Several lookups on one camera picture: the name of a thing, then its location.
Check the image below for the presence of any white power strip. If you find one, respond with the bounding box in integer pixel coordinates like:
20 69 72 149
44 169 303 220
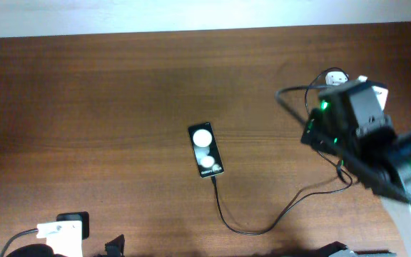
325 70 351 87

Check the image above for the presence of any white USB charger plug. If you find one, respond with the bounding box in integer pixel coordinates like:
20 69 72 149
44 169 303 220
325 70 351 86

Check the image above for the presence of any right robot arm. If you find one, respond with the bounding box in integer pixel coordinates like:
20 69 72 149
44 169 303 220
301 80 411 256

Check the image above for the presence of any black smartphone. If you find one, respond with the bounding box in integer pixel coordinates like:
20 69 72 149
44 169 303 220
188 122 225 178

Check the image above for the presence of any black USB charging cable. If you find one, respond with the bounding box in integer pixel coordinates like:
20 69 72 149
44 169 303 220
210 66 354 236

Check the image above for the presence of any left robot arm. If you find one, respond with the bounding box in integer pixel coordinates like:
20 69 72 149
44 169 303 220
7 234 126 257

